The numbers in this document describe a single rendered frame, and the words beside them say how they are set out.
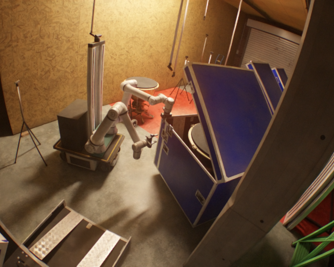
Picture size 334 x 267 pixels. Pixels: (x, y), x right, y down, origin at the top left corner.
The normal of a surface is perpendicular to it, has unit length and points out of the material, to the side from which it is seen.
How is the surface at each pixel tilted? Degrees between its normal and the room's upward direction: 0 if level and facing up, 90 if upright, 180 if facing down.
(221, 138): 38
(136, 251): 0
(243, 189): 90
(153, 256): 0
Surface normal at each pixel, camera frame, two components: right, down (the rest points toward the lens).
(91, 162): -0.13, 0.53
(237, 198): -0.66, 0.32
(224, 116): 0.40, -0.31
